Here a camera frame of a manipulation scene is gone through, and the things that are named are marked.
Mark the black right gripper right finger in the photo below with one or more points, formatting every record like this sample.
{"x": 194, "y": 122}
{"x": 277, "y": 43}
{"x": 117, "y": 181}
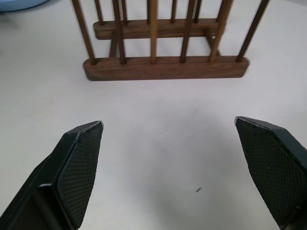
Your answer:
{"x": 271, "y": 167}

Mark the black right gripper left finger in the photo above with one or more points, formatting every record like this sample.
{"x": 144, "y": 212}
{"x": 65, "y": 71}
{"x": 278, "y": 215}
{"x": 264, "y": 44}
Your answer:
{"x": 72, "y": 172}

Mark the wooden dish rack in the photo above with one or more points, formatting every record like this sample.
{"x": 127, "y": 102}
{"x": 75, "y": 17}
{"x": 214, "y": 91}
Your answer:
{"x": 165, "y": 68}

